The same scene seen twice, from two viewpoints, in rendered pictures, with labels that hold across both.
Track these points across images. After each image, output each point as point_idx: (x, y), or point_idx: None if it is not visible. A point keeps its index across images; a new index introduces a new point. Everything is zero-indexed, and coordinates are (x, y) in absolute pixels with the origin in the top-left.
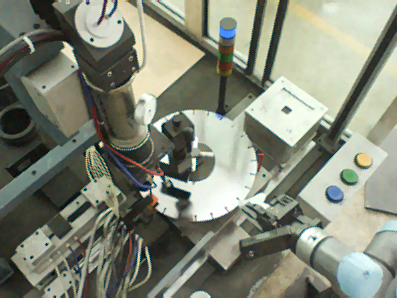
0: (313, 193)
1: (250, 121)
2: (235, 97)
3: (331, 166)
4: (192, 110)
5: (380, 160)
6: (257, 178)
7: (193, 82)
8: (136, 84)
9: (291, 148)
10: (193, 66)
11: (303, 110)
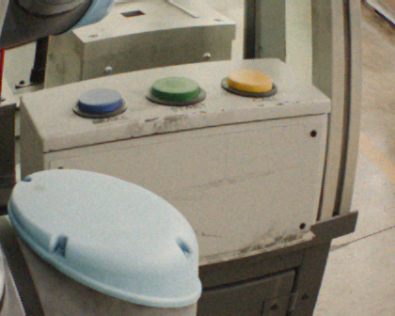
0: (52, 98)
1: (53, 38)
2: None
3: (145, 74)
4: None
5: (300, 99)
6: None
7: (33, 49)
8: None
9: (84, 54)
10: None
11: (171, 17)
